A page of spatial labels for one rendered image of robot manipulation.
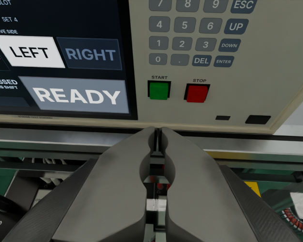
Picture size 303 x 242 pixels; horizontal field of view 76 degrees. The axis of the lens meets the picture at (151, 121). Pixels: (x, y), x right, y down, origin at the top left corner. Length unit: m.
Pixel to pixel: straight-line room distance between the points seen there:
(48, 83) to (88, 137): 0.08
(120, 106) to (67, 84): 0.06
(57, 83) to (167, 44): 0.12
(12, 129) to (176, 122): 0.21
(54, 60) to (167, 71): 0.10
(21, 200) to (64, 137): 0.42
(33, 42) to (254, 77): 0.19
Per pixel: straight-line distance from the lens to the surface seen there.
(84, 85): 0.21
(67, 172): 0.32
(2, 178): 0.75
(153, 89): 0.19
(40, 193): 0.47
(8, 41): 0.21
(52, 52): 0.20
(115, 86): 0.20
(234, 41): 0.18
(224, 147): 0.25
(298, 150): 0.29
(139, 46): 0.17
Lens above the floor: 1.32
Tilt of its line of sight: 52 degrees down
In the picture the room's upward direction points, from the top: 1 degrees clockwise
